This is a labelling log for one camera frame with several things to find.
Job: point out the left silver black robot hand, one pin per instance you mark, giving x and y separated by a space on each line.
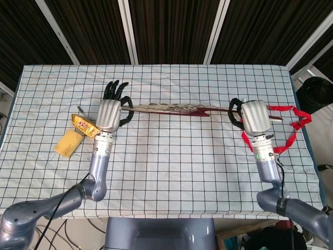
109 114

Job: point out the red ribbed paper folding fan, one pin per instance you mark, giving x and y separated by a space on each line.
177 109

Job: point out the black bag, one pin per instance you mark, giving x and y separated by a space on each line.
275 239

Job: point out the yellow sponge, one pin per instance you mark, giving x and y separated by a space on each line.
69 143

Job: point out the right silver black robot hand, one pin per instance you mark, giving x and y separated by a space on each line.
256 117

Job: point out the black bin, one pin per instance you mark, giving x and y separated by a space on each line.
316 93

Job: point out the white black checked tablecloth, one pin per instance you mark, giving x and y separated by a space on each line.
177 161

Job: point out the gold snack packet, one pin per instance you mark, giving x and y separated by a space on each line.
84 125

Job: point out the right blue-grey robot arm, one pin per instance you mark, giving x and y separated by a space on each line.
269 166

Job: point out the red ribbon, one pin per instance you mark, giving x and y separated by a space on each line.
294 138

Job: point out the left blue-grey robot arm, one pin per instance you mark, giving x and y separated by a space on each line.
99 166

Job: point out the white frame post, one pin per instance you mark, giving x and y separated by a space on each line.
57 31
128 31
216 31
309 44

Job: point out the blue-grey robot torso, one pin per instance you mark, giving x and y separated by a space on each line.
160 234

